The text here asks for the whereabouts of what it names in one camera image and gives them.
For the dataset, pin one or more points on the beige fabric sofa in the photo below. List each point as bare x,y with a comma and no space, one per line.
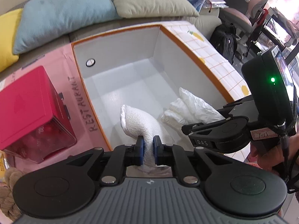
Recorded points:
206,23

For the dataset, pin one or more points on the orange white cardboard box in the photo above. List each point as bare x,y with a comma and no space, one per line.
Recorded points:
139,66

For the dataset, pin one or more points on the person's right hand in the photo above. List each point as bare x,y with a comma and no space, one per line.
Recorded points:
275,156

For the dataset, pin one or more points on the red lidded candy box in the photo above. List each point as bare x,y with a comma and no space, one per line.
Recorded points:
34,123

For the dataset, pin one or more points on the white plastic glove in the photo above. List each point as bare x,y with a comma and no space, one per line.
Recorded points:
189,109

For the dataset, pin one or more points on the yellow cushion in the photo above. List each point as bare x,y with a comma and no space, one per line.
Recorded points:
8,24

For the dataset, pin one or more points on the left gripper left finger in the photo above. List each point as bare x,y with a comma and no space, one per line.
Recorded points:
68,186

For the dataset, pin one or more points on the checked fruit print tablecloth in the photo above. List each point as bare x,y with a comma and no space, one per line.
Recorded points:
221,73

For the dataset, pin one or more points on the light blue cushion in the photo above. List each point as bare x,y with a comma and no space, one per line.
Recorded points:
43,21

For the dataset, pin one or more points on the pink office chair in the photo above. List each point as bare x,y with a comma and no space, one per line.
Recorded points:
244,26

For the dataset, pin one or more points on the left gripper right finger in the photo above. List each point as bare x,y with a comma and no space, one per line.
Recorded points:
232,187

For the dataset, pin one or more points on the brown knotted rope toy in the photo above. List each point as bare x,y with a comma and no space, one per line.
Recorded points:
8,205

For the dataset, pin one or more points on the white towel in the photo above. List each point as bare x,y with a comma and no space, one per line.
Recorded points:
136,122

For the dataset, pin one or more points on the black backpack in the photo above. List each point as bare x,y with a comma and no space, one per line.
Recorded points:
224,41

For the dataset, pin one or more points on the grey-green cushion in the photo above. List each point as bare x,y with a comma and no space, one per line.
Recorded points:
154,8

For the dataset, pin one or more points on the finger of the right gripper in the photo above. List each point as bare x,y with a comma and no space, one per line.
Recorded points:
223,136
242,108

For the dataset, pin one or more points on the pink restaurant mat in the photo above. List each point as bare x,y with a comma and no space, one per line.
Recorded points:
62,70

